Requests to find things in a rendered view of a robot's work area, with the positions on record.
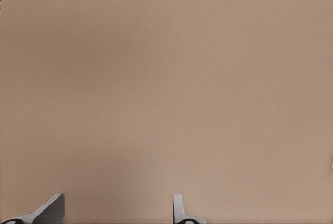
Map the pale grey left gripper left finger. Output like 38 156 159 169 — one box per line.
0 193 65 224

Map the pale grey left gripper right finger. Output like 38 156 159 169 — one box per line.
172 193 207 224

